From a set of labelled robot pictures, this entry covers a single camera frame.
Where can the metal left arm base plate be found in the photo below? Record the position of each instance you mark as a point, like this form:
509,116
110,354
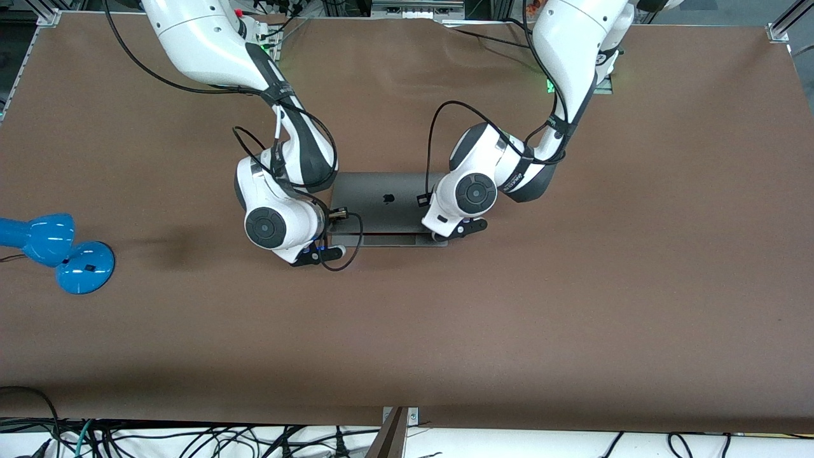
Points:
605,84

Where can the blue desk lamp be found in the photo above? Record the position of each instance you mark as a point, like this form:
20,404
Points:
44,238

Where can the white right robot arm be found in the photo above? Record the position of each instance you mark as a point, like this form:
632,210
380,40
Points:
197,44

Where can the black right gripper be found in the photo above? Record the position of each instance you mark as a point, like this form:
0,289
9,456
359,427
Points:
328,219

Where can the grey laptop with black keyboard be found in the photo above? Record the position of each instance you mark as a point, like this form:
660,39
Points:
381,191

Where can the metal table edge bracket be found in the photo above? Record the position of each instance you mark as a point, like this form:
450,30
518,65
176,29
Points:
413,416

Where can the grey power strip box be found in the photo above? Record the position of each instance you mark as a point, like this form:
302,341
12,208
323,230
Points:
416,9

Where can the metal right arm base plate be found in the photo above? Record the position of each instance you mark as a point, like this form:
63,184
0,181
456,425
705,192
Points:
272,48

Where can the dark slanted bar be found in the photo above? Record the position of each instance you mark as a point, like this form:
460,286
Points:
388,439

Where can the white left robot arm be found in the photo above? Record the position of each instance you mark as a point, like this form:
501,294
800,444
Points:
572,38

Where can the aluminium frame profile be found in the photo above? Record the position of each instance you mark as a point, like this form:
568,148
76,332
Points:
785,28
48,16

